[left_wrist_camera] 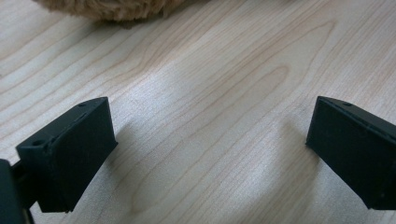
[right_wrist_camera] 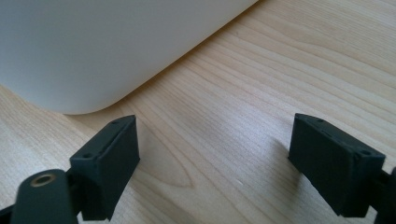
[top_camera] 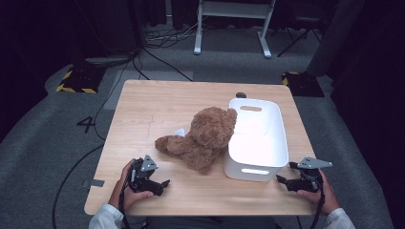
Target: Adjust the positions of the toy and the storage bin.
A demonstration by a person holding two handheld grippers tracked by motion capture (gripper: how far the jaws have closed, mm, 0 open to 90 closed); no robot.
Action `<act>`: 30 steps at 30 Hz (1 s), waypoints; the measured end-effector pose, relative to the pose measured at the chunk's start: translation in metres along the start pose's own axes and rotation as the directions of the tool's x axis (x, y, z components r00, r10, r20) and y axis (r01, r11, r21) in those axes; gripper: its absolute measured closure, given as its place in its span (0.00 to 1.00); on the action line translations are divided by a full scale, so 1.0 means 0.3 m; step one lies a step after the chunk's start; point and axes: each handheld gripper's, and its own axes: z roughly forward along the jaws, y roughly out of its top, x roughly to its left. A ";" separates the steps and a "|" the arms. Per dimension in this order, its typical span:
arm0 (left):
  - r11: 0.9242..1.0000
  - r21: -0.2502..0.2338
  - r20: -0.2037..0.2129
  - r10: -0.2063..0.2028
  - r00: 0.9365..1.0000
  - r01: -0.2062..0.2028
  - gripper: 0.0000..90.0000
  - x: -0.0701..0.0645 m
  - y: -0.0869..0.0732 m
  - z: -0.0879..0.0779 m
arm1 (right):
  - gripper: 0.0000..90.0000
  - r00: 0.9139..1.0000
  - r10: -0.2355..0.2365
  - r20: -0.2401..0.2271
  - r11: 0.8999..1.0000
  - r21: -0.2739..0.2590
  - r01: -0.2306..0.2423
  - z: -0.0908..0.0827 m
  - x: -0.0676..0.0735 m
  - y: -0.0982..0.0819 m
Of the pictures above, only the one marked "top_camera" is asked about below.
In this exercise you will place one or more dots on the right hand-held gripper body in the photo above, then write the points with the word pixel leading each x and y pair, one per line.
pixel 309 176

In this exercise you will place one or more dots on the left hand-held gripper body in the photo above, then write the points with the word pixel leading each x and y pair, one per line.
pixel 142 178

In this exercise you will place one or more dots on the white plastic storage bin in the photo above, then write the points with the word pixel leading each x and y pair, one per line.
pixel 259 140

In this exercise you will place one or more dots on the brown teddy bear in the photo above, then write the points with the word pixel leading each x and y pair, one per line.
pixel 207 133

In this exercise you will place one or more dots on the person's left hand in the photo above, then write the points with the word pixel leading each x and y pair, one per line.
pixel 127 195

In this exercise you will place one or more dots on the person's right hand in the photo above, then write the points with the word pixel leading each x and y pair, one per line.
pixel 324 197

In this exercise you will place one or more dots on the grey tape piece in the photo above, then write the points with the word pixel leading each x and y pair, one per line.
pixel 95 183

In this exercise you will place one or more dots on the white tag on teddy bear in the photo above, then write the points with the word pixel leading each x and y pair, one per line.
pixel 180 132

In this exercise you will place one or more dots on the black table grommet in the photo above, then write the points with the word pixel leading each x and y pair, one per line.
pixel 241 94

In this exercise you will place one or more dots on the grey stand base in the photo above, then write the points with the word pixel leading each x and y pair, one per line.
pixel 108 60

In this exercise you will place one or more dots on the black tripod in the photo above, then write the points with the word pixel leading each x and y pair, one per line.
pixel 301 31

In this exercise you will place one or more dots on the dark curtain column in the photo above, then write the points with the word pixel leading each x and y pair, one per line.
pixel 337 35

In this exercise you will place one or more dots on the black yellow striped base plate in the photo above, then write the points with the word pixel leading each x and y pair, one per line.
pixel 302 84
pixel 81 81

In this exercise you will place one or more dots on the white desk frame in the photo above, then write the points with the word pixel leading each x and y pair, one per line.
pixel 234 9

